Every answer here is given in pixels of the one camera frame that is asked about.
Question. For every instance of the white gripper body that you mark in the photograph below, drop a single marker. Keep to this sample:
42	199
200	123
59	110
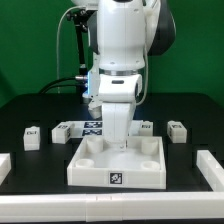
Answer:
118	96

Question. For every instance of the white square table top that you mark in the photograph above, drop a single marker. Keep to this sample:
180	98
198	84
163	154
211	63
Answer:
140	164

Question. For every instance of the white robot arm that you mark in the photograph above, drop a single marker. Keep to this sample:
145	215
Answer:
123	34

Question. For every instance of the black camera stand pole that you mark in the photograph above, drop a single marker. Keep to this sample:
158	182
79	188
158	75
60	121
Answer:
82	64

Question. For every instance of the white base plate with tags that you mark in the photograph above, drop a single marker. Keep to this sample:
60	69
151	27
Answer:
83	128

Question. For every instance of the white front fence wall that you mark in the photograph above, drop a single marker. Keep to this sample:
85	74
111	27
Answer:
111	207

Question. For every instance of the white fence wall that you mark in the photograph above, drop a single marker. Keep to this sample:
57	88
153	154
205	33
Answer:
5	166
111	207
211	170

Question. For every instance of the black camera on stand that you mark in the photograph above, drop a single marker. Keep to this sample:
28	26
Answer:
80	14

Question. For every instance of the white right fence wall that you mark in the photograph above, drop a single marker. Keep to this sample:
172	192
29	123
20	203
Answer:
211	170

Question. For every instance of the white left fence wall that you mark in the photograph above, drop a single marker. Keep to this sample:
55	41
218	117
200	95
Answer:
5	166

